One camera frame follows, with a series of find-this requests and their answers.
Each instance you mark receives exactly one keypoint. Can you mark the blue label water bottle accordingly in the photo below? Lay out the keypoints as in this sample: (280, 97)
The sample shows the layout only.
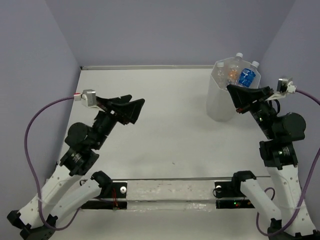
(248, 75)

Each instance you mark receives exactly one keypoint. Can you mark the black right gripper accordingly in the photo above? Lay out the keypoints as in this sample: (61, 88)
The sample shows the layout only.
(245, 96)

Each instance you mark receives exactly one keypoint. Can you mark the clear capless bottle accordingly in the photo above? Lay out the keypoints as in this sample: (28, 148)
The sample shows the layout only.
(234, 69)

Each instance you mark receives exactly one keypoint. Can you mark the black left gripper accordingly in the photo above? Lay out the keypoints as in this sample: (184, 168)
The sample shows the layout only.
(129, 111)

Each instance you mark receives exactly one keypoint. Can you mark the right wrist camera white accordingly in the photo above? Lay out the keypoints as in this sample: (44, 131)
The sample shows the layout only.
(285, 86)

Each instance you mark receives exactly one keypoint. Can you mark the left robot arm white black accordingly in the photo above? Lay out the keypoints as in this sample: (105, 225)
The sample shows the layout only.
(52, 203)

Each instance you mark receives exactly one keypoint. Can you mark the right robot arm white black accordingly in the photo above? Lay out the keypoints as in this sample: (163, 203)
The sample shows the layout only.
(290, 220)

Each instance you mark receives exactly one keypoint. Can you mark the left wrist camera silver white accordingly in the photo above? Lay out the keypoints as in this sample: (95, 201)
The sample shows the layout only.
(89, 99)

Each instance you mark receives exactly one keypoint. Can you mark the aluminium back rail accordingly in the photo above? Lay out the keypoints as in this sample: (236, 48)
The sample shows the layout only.
(142, 67)

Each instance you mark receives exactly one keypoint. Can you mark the clear bottle white cap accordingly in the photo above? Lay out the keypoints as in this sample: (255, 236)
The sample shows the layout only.
(220, 78)

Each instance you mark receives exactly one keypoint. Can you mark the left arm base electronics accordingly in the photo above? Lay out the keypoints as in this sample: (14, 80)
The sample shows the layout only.
(115, 199)

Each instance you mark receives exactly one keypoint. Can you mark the white front cover board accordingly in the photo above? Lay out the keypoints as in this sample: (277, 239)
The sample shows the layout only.
(183, 208)

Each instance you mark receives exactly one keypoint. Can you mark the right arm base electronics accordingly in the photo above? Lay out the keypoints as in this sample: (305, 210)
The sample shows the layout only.
(229, 198)

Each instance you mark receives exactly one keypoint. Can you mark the white octagonal bin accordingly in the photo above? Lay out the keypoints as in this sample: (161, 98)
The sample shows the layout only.
(219, 104)

